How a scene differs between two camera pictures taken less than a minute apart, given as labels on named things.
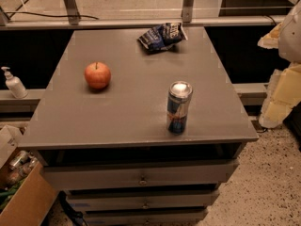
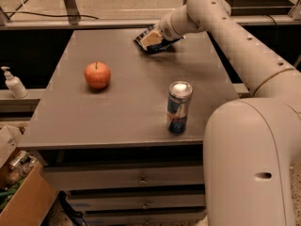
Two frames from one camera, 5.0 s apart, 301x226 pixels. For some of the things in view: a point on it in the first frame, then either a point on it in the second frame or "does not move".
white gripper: x=291 y=37 to x=166 y=28
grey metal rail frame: x=188 y=17 does not move
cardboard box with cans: x=27 y=193 does not move
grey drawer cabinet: x=110 y=150 does not move
